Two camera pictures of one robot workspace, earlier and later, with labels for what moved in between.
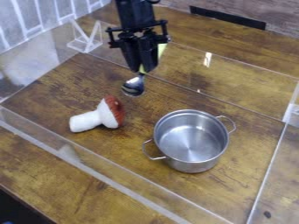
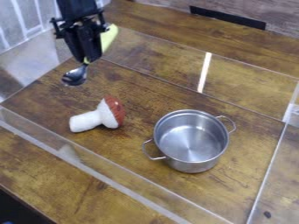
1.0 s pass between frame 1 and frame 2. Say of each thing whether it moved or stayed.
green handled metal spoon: moved
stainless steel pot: stayed
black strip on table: stayed
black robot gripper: moved
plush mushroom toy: stayed
